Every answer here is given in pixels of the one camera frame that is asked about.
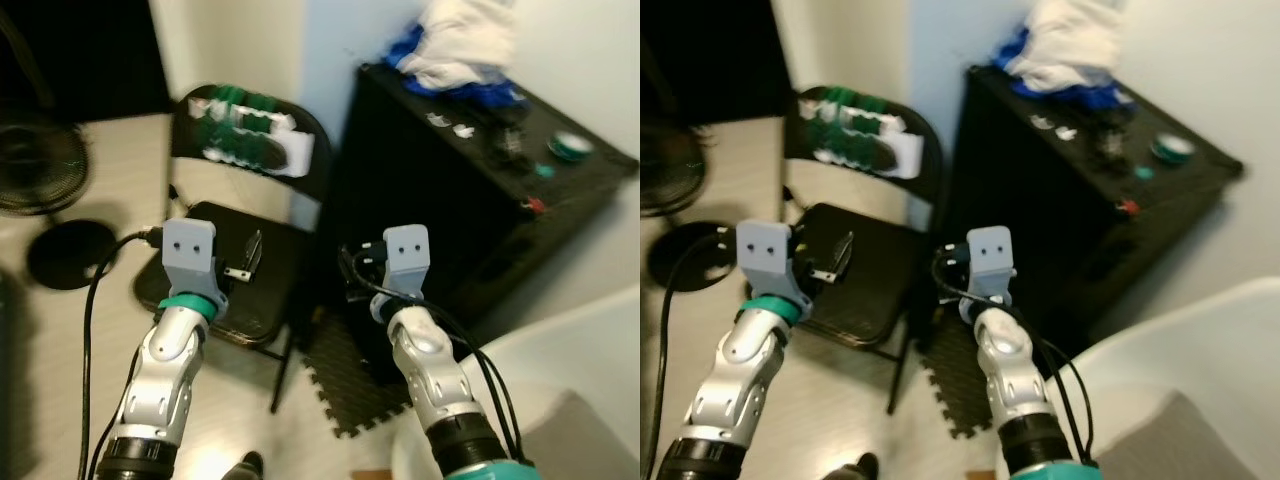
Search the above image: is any black folding chair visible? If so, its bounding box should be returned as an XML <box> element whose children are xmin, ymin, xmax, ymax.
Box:
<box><xmin>745</xmin><ymin>85</ymin><xmax>947</xmax><ymax>416</ymax></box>
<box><xmin>133</xmin><ymin>85</ymin><xmax>338</xmax><ymax>416</ymax></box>

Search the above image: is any black cabinet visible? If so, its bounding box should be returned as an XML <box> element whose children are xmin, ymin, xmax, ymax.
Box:
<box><xmin>318</xmin><ymin>62</ymin><xmax>641</xmax><ymax>387</ymax></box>
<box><xmin>930</xmin><ymin>65</ymin><xmax>1247</xmax><ymax>357</ymax></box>

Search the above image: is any white rack with green parts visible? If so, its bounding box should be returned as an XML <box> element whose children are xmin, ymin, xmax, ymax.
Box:
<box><xmin>797</xmin><ymin>85</ymin><xmax>927</xmax><ymax>182</ymax></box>
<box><xmin>188</xmin><ymin>85</ymin><xmax>316</xmax><ymax>180</ymax></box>

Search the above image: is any dark foam puzzle mat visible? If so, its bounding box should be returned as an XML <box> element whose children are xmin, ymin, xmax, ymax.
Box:
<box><xmin>918</xmin><ymin>315</ymin><xmax>1007</xmax><ymax>440</ymax></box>
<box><xmin>298</xmin><ymin>305</ymin><xmax>426</xmax><ymax>440</ymax></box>

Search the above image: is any black standing fan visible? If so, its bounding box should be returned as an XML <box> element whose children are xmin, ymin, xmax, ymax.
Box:
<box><xmin>640</xmin><ymin>40</ymin><xmax>737</xmax><ymax>292</ymax></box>
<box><xmin>0</xmin><ymin>10</ymin><xmax>122</xmax><ymax>292</ymax></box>

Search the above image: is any dark glass object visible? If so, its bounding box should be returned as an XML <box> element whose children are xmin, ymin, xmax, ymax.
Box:
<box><xmin>1093</xmin><ymin>110</ymin><xmax>1136</xmax><ymax>174</ymax></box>
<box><xmin>488</xmin><ymin>105</ymin><xmax>533</xmax><ymax>173</ymax></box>

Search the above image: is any blue cloth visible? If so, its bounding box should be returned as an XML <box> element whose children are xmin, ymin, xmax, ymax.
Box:
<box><xmin>993</xmin><ymin>25</ymin><xmax>1137</xmax><ymax>112</ymax></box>
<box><xmin>385</xmin><ymin>22</ymin><xmax>532</xmax><ymax>110</ymax></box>

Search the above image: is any green tape roll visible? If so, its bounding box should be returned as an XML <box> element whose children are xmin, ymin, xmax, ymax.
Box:
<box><xmin>1150</xmin><ymin>133</ymin><xmax>1197</xmax><ymax>167</ymax></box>
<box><xmin>547</xmin><ymin>131</ymin><xmax>594</xmax><ymax>164</ymax></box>

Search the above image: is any white cloth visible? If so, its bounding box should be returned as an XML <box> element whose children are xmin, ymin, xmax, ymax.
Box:
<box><xmin>398</xmin><ymin>0</ymin><xmax>522</xmax><ymax>94</ymax></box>
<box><xmin>1005</xmin><ymin>0</ymin><xmax>1127</xmax><ymax>97</ymax></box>

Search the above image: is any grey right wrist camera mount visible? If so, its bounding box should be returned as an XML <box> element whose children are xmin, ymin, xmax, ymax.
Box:
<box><xmin>960</xmin><ymin>226</ymin><xmax>1020</xmax><ymax>322</ymax></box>
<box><xmin>372</xmin><ymin>224</ymin><xmax>433</xmax><ymax>323</ymax></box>

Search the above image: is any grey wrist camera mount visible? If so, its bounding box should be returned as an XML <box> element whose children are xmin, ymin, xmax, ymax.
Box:
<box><xmin>735</xmin><ymin>220</ymin><xmax>812</xmax><ymax>327</ymax></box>
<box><xmin>372</xmin><ymin>224</ymin><xmax>433</xmax><ymax>323</ymax></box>
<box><xmin>960</xmin><ymin>226</ymin><xmax>1020</xmax><ymax>322</ymax></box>
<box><xmin>160</xmin><ymin>218</ymin><xmax>230</xmax><ymax>322</ymax></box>

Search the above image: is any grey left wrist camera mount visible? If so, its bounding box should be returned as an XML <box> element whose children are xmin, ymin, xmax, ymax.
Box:
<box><xmin>735</xmin><ymin>220</ymin><xmax>812</xmax><ymax>327</ymax></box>
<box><xmin>160</xmin><ymin>218</ymin><xmax>230</xmax><ymax>322</ymax></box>

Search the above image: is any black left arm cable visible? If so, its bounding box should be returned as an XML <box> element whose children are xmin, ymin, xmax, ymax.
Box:
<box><xmin>77</xmin><ymin>228</ymin><xmax>167</xmax><ymax>480</ymax></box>
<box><xmin>645</xmin><ymin>228</ymin><xmax>742</xmax><ymax>480</ymax></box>

